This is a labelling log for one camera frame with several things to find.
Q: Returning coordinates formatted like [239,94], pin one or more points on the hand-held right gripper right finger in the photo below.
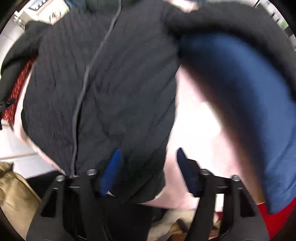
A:
[187,173]

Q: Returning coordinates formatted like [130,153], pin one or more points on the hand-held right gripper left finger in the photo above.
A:
[113,172]

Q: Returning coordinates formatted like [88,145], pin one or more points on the black quilted jacket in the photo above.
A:
[115,81]

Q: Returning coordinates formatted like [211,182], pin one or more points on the pink polka dot bedsheet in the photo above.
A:
[196,129]

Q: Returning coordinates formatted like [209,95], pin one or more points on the tan cloth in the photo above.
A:
[16,192]

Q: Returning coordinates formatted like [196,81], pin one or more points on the blue cloth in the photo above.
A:
[259,104]

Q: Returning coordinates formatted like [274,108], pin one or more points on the red patterned cloth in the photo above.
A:
[18,92]

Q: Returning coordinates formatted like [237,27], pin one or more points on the white machine with control panel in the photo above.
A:
[39,11]

